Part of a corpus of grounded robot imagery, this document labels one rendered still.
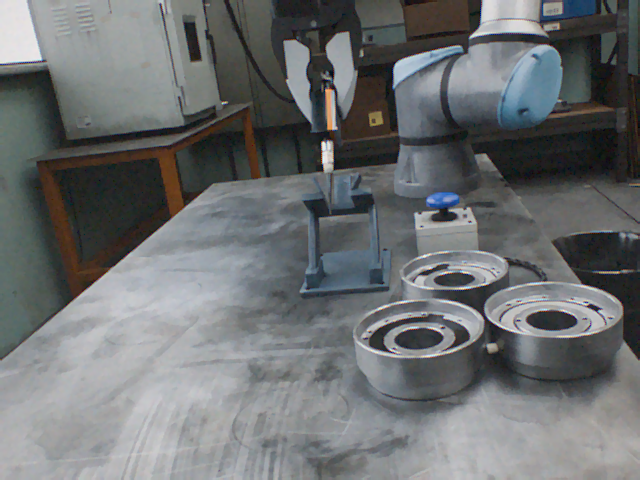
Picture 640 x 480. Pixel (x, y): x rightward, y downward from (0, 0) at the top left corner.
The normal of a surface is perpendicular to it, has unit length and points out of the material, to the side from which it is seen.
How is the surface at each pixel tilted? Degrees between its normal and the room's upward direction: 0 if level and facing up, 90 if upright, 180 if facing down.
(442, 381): 90
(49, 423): 0
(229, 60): 90
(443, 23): 83
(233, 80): 90
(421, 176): 73
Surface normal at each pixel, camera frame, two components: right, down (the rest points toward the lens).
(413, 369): -0.22, 0.32
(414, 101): -0.70, 0.31
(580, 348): 0.05, 0.29
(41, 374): -0.14, -0.94
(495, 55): -0.56, 0.07
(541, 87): 0.69, 0.26
